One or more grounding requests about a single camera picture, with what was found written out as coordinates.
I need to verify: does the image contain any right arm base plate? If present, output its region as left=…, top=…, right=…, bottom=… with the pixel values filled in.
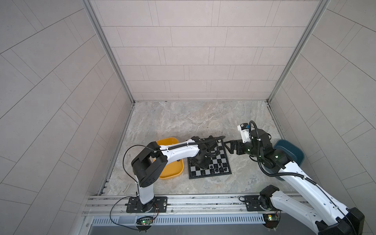
left=243, top=195, right=278, bottom=212

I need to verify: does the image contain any right controller circuit board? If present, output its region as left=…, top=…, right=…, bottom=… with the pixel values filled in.
left=263, top=213, right=280, bottom=229

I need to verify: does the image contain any left controller circuit board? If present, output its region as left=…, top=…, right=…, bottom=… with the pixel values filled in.
left=136, top=216, right=154, bottom=232

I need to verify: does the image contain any black white chess board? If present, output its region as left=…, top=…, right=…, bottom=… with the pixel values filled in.
left=187, top=140, right=232, bottom=180

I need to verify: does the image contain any aluminium mounting rail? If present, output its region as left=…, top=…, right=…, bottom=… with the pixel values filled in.
left=82, top=192, right=319, bottom=216

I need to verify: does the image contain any controller circuit board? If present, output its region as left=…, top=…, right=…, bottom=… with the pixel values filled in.
left=263, top=213, right=280, bottom=229
left=136, top=216, right=154, bottom=232

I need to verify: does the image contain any teal plastic bin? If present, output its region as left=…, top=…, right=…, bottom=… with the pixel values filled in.
left=274, top=140, right=305, bottom=166

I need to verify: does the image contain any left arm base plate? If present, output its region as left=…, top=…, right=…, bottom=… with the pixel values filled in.
left=126, top=196, right=167, bottom=213

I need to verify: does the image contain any yellow plastic tray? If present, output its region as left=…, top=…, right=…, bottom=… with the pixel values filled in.
left=157, top=137, right=184, bottom=180

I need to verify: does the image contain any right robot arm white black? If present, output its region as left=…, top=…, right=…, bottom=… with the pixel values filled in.
left=227, top=123, right=365, bottom=235

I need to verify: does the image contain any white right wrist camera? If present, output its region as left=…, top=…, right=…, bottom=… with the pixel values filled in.
left=237, top=123, right=251, bottom=143

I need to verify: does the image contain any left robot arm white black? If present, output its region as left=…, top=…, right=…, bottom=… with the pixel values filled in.
left=131, top=136, right=225, bottom=212

